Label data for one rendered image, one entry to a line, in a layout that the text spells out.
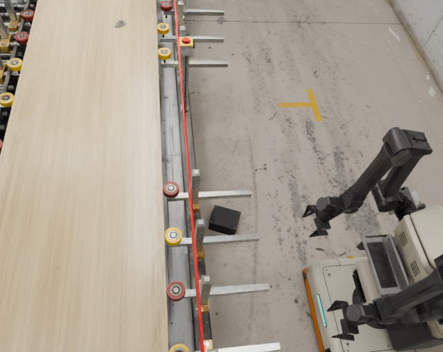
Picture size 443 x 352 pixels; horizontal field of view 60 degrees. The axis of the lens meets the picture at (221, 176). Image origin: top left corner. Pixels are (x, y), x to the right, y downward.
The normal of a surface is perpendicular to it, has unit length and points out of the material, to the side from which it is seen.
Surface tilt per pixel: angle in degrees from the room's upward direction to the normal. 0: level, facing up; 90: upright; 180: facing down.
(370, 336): 0
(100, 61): 0
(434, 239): 42
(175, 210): 0
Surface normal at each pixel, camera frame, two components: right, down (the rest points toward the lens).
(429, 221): -0.59, -0.37
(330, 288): 0.10, -0.54
